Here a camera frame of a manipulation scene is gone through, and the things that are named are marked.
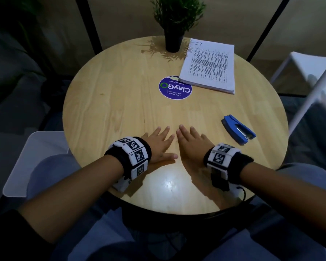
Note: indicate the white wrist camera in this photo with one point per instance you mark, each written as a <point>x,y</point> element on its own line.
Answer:
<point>235,188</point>
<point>121,184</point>

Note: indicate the white metal chair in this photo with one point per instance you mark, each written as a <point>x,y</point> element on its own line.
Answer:
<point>312,73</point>

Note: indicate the person's right forearm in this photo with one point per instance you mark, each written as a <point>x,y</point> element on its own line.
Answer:
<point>288,190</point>

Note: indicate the person's left forearm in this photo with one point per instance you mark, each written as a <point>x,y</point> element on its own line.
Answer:
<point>70,198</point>

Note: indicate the blue stapler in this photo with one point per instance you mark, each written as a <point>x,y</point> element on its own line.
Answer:
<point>236,127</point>

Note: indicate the black partition frame post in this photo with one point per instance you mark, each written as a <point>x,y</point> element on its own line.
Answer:
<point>88,24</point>
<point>269,27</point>

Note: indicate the person's right hand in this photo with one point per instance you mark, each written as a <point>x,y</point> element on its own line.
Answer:
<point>194,146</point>

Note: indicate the person's grey trousers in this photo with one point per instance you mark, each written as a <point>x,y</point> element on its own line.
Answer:
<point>97,236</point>

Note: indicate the stack of white printed papers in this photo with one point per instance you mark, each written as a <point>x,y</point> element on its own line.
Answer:
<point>209,65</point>

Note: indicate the small potted green plant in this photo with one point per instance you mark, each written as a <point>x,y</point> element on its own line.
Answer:
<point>176,16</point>

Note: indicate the person's left hand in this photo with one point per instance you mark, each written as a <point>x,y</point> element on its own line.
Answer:
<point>159,146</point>

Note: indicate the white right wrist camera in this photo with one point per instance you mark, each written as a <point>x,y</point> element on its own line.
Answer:
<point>235,188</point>

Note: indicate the person's black sleeve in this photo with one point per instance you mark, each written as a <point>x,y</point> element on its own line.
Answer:
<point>13,239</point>

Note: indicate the round purple sticker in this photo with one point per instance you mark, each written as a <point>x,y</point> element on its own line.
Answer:
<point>174,89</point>

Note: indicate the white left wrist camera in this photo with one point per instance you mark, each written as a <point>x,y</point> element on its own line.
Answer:
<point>121,184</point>

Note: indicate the black right wristband with markers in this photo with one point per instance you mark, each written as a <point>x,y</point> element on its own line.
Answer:
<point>225,160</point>

